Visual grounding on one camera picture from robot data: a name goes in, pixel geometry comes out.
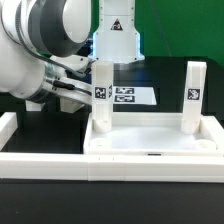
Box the white front fence bar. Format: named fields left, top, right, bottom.
left=0, top=153, right=224, bottom=183

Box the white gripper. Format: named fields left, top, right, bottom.
left=43, top=55, right=93, bottom=105

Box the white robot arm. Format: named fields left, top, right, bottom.
left=0, top=0, right=144, bottom=104

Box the fiducial marker board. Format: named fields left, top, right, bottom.
left=113, top=86, right=157, bottom=105

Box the white left fence block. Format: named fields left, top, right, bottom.
left=0, top=112, right=18, bottom=151

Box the white desk top tray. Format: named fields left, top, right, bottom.
left=83, top=112, right=224, bottom=157

